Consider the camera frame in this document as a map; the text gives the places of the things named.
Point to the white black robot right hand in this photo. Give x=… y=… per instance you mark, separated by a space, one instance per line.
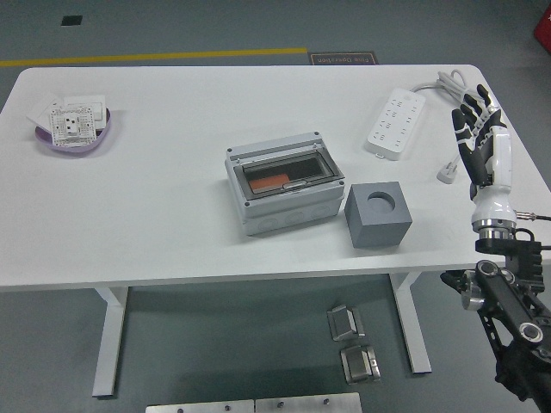
x=501 y=172

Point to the transparent hinged box lid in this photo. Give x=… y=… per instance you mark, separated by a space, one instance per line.
x=310 y=172

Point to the orange cylinder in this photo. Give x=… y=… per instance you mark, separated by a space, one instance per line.
x=269 y=184

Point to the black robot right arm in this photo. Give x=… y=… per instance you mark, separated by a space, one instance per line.
x=512 y=297

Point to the grey cube with round hole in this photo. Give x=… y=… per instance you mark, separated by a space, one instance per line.
x=374 y=228

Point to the red box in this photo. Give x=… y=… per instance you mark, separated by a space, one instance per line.
x=543 y=30

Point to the white power strip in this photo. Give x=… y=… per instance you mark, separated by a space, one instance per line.
x=394 y=120

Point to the white right table leg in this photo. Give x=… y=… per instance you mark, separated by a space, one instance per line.
x=413 y=327

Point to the white table leg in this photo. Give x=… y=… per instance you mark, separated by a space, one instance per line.
x=413 y=327
x=109 y=344

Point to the dark floor sign with text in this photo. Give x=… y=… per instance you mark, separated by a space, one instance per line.
x=342 y=59

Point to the steel block with angled face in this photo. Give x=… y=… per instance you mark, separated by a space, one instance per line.
x=344 y=322

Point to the steel block with latch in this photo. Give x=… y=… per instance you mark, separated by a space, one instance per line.
x=359 y=363

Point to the steel plate with screws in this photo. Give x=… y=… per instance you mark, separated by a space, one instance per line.
x=198 y=407
x=307 y=404

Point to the white left table leg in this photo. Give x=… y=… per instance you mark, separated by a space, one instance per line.
x=109 y=344

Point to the purple bowl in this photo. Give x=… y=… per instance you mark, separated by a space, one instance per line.
x=73 y=149

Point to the white printed socket panel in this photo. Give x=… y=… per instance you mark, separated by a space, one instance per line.
x=71 y=125

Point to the white plain card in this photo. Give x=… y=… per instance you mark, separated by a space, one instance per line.
x=43 y=112

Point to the grey electrical enclosure box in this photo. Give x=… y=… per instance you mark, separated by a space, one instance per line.
x=292 y=211

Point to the white switch plate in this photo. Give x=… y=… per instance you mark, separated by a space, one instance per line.
x=86 y=101

